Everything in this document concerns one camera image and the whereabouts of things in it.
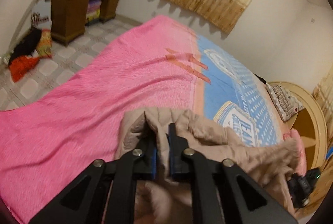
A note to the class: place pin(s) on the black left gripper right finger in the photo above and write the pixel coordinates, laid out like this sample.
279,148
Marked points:
181,166

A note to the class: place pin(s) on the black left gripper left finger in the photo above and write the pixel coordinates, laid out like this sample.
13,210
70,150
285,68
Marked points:
146,164

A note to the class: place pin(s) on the beige puffer jacket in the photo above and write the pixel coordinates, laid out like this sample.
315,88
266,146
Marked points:
165,201

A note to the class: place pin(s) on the clothes pile on floor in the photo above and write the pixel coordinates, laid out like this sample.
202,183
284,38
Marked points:
34,46

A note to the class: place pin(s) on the cream round headboard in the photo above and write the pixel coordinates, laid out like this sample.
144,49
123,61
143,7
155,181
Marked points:
310,123

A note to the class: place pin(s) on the patterned pillow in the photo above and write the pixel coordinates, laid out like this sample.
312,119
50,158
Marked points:
285,102

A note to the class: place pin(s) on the pink and blue bedspread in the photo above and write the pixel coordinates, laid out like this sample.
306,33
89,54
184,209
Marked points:
162,63

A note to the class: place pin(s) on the folded fabrics under desk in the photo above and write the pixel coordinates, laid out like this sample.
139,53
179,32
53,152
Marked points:
93,11

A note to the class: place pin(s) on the white paper bag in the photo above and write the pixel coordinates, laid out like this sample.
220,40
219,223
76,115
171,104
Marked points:
41,15

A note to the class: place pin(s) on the dark wooden desk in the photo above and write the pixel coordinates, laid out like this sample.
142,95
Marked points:
78,2

